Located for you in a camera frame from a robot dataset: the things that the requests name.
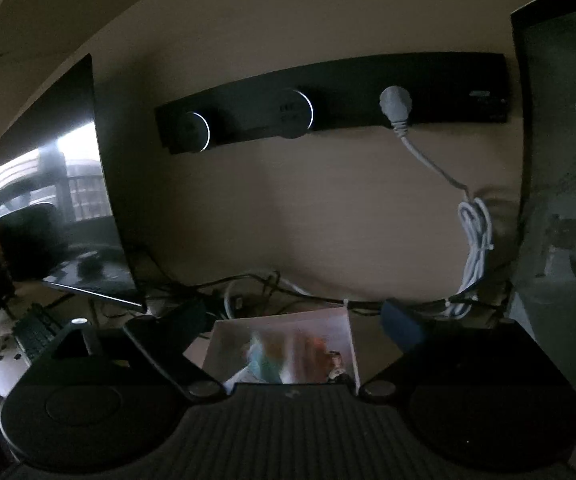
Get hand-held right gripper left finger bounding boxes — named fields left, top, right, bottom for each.
left=20, top=301, right=224, bottom=401

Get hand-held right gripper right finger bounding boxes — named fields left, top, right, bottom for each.
left=358, top=299, right=564, bottom=400

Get beige cardboard box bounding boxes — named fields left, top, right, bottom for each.
left=203, top=309, right=364, bottom=396

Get black keyboard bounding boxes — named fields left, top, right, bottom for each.
left=13, top=302, right=64, bottom=366

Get black computer monitor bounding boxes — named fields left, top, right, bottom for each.
left=0, top=54, right=148, bottom=311

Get scattered small black pieces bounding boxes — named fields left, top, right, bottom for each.
left=0, top=350, right=25, bottom=377

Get glass computer case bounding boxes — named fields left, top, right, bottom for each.
left=510, top=0, right=576, bottom=386

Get grey looped cable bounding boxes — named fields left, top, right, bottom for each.
left=223, top=272, right=319, bottom=317

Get black cable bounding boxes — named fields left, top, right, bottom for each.
left=153, top=270, right=484, bottom=321

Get white plug cable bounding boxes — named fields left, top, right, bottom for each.
left=379, top=85, right=495, bottom=321

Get black wall power rail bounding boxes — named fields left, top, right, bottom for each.
left=154, top=51, right=510, bottom=156

